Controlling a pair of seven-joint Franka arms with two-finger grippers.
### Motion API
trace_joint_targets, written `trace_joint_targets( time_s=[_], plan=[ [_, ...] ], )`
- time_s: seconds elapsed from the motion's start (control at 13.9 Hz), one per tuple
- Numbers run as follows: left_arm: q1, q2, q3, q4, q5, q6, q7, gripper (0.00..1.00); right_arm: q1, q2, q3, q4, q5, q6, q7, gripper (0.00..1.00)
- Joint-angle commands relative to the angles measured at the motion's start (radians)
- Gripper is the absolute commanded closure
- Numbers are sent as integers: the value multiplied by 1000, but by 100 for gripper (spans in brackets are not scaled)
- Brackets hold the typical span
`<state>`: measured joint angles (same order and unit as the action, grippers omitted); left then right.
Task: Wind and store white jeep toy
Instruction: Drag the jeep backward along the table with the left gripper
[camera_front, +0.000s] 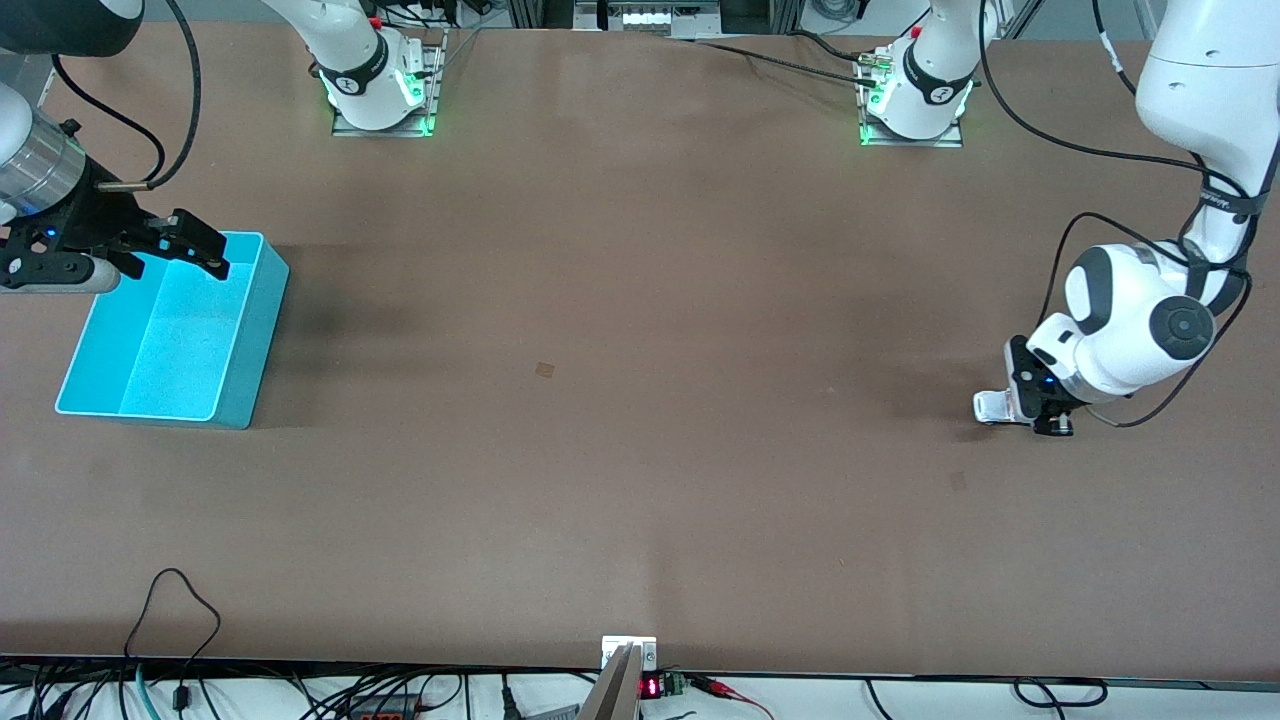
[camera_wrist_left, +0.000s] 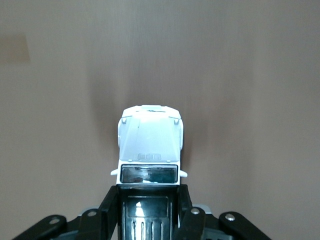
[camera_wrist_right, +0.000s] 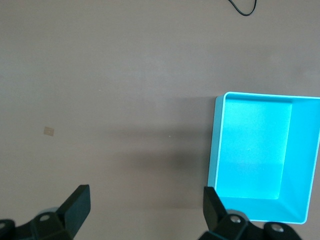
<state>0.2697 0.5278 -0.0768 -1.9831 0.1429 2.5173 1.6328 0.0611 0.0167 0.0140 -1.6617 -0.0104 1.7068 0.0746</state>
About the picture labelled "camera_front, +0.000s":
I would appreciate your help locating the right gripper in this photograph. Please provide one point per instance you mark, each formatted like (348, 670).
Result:
(88, 222)

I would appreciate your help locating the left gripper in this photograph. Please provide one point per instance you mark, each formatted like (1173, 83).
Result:
(1053, 423)

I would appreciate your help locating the white jeep toy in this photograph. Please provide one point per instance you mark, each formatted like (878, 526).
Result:
(990, 405)

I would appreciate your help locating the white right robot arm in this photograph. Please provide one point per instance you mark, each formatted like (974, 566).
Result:
(350, 50)

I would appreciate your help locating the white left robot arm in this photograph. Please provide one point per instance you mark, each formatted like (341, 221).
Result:
(1210, 90)

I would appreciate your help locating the cyan plastic bin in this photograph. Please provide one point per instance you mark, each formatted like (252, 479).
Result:
(180, 340)

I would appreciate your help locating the white mounting plate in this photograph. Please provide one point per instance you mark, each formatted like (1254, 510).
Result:
(647, 655)

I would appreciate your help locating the red LED display module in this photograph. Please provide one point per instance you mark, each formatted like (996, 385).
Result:
(660, 686)

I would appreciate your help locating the grey aluminium bar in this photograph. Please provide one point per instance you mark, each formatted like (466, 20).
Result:
(612, 695)

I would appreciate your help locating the black power strip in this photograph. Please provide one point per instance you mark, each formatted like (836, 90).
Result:
(385, 711)

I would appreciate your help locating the lit control box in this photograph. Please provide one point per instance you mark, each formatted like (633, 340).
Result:
(650, 18)

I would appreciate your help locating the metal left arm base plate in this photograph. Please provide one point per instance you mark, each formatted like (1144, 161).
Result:
(910, 143)

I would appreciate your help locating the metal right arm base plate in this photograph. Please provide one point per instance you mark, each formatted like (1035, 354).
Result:
(436, 80)

